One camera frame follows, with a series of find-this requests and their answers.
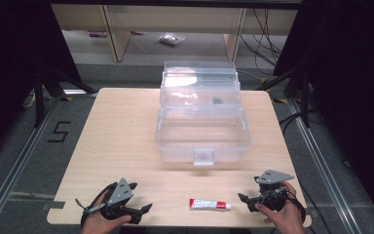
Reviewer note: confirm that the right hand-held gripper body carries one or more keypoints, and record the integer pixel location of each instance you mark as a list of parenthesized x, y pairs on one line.
[(272, 195)]

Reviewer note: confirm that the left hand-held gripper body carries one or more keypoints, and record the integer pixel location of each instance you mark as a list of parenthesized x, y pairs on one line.
[(120, 191)]

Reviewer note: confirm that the red and white tube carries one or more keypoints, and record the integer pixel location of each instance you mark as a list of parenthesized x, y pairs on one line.
[(207, 204)]

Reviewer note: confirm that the clear plastic storage box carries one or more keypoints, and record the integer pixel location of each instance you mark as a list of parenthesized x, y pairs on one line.
[(203, 130)]

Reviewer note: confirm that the person's right hand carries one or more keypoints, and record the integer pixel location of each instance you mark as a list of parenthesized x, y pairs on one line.
[(289, 217)]

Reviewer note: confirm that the person's left hand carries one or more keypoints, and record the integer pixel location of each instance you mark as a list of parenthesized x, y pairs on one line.
[(94, 224)]

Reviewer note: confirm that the yellow black tape piece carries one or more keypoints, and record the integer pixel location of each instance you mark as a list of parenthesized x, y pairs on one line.
[(280, 101), (66, 98)]

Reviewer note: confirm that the small dark object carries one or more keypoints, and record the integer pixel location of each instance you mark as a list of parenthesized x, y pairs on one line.
[(217, 100)]

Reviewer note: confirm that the black metal stand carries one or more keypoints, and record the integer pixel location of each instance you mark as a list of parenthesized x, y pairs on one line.
[(39, 97), (305, 97)]

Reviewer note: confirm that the black curtain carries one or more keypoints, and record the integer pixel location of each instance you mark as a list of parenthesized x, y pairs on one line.
[(354, 97), (9, 65)]

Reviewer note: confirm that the clear plastic bag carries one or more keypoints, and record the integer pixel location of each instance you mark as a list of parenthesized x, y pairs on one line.
[(171, 39)]

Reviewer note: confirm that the small pink object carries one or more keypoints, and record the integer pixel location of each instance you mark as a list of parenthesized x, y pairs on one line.
[(138, 32)]

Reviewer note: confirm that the pink flat object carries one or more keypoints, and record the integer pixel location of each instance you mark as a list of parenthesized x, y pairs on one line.
[(97, 33)]

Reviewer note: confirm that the wooden shelf unit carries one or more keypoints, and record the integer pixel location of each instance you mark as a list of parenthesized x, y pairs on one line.
[(175, 19)]

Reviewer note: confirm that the aluminium floor rail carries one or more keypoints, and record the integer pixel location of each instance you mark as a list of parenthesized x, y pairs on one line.
[(324, 169), (19, 162)]

